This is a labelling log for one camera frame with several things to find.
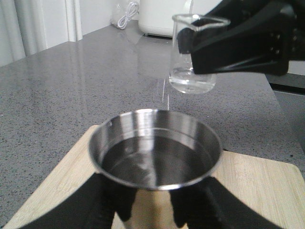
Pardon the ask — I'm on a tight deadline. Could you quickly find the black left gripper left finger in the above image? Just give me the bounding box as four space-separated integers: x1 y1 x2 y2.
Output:
21 173 137 229

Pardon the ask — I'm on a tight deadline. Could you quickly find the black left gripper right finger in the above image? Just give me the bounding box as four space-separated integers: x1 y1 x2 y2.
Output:
170 177 280 229

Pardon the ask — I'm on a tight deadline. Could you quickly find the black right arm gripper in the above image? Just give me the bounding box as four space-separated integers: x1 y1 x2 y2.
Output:
178 0 305 75

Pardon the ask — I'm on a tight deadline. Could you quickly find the clear glass beaker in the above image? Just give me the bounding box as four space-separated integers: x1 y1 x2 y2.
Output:
169 14 230 94

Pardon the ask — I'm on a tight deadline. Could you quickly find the steel double jigger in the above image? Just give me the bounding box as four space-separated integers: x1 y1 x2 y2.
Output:
89 109 222 229

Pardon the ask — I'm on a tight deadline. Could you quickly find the light wooden cutting board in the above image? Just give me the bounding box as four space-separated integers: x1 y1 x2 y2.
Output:
5 125 305 229

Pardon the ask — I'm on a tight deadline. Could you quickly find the white kitchen appliance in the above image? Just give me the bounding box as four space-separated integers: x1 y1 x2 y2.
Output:
138 0 193 37

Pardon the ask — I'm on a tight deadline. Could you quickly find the grey curtain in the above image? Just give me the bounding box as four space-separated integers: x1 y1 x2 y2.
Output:
0 0 82 66

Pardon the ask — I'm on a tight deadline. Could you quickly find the white coiled cable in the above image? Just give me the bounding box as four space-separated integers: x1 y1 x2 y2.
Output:
116 0 140 30

